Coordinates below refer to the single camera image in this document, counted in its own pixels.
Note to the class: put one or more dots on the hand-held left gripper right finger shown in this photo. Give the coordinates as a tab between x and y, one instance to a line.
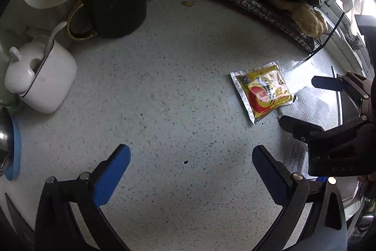
268	171

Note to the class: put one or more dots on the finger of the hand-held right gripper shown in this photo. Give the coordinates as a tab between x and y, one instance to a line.
326	82
296	127

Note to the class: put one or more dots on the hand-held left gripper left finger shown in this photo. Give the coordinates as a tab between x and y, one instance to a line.
114	171

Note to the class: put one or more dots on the white printed paper slip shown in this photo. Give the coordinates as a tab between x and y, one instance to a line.
296	155

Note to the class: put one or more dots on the yellow sauce packet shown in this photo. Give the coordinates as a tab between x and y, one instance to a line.
264	92

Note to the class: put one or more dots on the person's right hand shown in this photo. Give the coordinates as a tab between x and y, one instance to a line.
367	180

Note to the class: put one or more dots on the stainless steel sink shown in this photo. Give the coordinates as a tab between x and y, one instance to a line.
351	196

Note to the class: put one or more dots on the steel wool scrubber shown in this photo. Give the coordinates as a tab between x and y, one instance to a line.
352	36

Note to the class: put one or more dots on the yellow loofah sponge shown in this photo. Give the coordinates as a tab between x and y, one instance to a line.
308	20

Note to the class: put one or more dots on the steel utensil with blue rim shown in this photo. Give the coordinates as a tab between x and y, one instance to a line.
13	148

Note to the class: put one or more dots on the white lidded ceramic jar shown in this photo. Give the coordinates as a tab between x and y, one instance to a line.
44	77

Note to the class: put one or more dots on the white jar spoon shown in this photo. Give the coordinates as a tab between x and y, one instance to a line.
55	32

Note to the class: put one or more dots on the yellow food scrap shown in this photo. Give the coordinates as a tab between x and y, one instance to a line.
188	3

